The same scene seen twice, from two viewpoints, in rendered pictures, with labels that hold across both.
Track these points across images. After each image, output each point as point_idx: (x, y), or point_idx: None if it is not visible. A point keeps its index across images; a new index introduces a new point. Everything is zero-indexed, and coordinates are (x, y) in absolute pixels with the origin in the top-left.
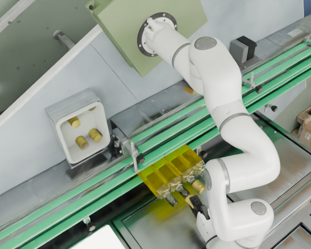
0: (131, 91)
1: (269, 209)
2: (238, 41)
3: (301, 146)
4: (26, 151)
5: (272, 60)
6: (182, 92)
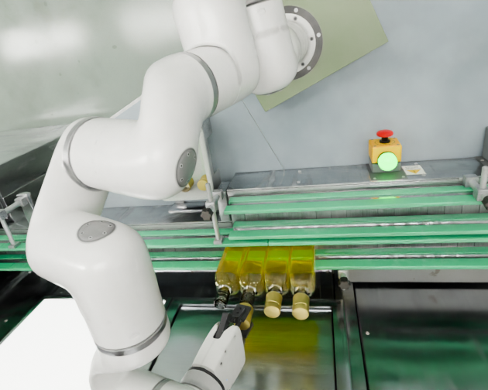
0: (271, 145)
1: (106, 244)
2: None
3: None
4: None
5: None
6: (348, 173)
